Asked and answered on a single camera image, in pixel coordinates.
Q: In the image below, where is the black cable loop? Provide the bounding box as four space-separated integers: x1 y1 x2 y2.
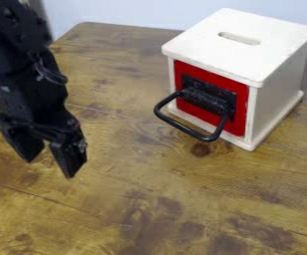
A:
28 51 68 86

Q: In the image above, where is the red drawer front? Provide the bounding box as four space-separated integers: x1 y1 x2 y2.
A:
173 60 249 136

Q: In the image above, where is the white wooden box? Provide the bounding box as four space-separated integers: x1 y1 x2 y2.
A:
161 8 307 150

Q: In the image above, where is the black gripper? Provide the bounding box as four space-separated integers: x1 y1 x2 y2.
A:
0 71 87 178

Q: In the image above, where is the black metal drawer handle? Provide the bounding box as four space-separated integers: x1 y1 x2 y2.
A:
153 74 237 142

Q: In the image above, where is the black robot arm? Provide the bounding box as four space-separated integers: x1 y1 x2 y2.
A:
0 0 87 178

